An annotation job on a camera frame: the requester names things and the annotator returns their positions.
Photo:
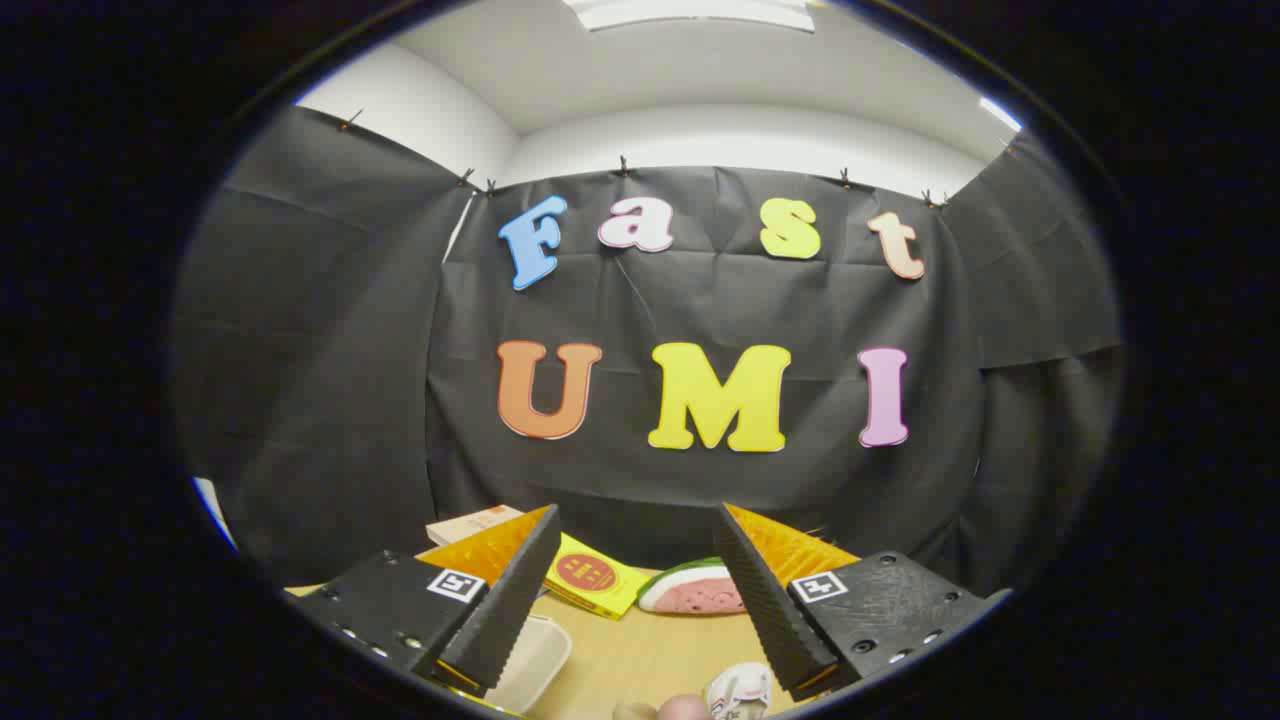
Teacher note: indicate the beige book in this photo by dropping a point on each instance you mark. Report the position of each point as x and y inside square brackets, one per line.
[470, 523]

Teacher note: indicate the white canvas shoe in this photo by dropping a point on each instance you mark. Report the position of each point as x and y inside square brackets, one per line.
[738, 690]

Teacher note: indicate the ceiling light panel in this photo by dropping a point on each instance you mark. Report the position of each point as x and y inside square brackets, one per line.
[690, 12]

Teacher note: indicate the watermelon slice plush toy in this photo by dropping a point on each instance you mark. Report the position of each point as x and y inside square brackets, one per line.
[695, 592]

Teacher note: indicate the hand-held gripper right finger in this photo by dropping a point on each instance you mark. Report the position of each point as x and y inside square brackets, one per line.
[765, 610]

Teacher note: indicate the yellow box with red circle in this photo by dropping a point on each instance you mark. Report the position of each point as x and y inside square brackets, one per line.
[590, 580]

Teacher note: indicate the beige storage box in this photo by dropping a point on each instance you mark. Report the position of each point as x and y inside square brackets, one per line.
[535, 655]

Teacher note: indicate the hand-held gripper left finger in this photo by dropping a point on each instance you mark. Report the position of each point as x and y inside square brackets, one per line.
[510, 610]

